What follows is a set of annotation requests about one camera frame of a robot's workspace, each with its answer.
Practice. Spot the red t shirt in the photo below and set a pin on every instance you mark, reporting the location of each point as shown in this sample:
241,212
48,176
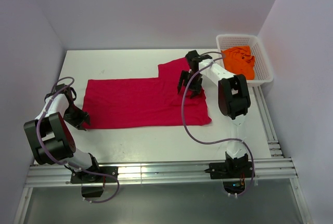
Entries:
144,102

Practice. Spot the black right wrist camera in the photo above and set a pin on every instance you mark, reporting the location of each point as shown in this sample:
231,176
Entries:
193,59

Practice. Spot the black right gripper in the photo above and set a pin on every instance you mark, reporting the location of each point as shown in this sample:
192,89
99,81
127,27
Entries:
196,88

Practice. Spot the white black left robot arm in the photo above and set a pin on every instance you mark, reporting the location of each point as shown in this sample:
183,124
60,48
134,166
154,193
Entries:
49,137

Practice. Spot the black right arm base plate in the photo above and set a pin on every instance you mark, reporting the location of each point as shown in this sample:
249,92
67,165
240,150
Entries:
224,170

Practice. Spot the white perforated plastic basket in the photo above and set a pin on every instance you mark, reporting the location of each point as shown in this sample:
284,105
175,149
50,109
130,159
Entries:
262,67

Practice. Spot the aluminium table edge rail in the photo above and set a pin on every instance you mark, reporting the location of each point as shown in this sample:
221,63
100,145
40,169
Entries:
156,173

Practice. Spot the orange t shirt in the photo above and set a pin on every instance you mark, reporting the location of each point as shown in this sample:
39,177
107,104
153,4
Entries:
239,60

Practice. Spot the aluminium right side rail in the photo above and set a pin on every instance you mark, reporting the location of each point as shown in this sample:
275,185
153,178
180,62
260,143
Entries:
272,140

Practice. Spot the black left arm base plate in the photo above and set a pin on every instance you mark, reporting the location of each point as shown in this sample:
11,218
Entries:
109,174

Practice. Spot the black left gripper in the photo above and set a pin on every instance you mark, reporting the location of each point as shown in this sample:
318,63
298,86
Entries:
84,116

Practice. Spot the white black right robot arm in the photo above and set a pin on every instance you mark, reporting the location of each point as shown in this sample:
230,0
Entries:
233,100

